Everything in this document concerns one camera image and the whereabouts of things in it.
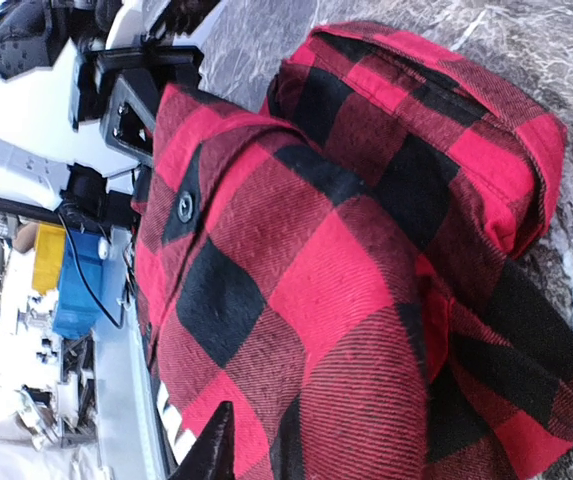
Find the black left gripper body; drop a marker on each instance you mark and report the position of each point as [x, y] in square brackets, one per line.
[122, 90]

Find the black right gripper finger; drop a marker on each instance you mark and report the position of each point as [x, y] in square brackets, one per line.
[212, 455]

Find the red black plaid shirt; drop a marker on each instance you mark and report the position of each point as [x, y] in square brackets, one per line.
[341, 267]

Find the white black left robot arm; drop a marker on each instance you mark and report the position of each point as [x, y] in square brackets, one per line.
[45, 163]

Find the blue storage bin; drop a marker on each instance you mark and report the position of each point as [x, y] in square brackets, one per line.
[91, 287]

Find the yellow storage bin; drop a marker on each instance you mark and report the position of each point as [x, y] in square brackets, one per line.
[49, 253]

